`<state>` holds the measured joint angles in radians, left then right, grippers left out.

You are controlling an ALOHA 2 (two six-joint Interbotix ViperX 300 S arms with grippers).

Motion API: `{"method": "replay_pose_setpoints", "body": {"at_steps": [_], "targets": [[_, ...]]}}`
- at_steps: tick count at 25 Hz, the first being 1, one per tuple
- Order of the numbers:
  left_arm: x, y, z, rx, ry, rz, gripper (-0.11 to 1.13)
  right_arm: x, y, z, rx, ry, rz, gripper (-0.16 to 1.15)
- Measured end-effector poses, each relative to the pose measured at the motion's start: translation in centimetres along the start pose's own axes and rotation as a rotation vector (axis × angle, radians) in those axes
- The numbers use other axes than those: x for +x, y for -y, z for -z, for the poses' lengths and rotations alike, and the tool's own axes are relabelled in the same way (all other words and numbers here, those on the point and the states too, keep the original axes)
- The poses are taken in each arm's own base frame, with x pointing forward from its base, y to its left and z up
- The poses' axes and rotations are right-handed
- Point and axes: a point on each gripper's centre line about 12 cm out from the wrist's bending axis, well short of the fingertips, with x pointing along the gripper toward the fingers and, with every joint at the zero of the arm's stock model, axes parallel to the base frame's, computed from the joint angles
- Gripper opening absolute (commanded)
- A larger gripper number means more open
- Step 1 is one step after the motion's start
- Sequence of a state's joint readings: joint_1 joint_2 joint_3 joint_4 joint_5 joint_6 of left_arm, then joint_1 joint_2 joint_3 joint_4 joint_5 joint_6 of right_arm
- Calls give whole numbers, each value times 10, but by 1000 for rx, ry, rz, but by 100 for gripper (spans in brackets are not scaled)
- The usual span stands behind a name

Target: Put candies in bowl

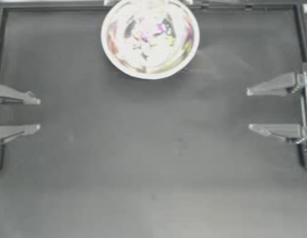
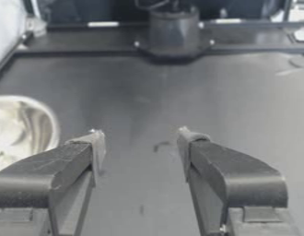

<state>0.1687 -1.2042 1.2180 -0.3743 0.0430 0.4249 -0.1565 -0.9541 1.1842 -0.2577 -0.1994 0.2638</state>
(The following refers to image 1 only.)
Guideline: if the purple candy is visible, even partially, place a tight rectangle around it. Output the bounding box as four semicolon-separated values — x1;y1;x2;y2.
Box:
154;22;172;36

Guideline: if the steel bowl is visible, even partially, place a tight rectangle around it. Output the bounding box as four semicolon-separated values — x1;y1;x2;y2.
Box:
100;0;202;81

